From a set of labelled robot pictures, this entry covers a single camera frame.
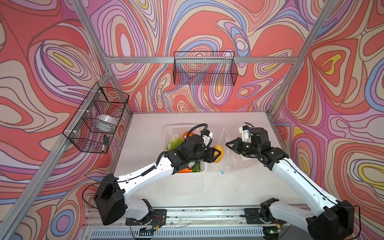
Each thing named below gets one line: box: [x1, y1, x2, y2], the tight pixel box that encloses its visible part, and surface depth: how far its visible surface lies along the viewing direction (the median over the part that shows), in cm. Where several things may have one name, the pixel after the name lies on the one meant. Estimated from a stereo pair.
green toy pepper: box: [193, 164, 201, 173], surface depth 87 cm
